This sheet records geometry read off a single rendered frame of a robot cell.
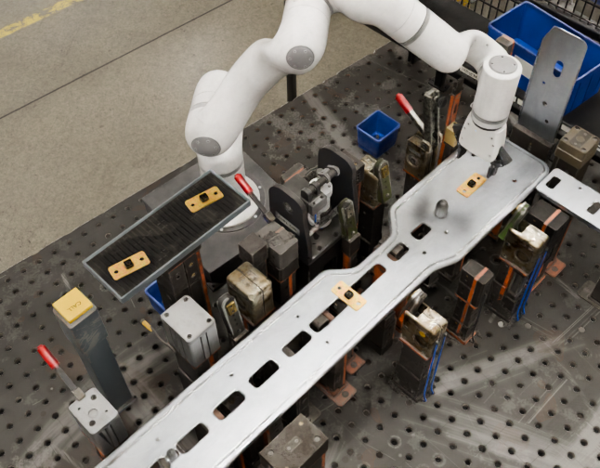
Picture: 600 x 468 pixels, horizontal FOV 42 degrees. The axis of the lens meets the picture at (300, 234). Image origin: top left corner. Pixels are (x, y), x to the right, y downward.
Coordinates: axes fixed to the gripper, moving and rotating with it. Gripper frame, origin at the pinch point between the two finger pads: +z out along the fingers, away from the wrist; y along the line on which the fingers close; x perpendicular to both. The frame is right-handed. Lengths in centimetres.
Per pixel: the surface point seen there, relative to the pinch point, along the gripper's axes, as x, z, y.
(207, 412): -88, 9, -1
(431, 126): -1.4, -3.7, -13.8
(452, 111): 9.2, -0.8, -14.8
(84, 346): -98, 4, -30
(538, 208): 7.4, 10.5, 16.2
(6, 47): -9, 112, -260
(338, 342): -57, 9, 7
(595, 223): 11.6, 8.3, 29.6
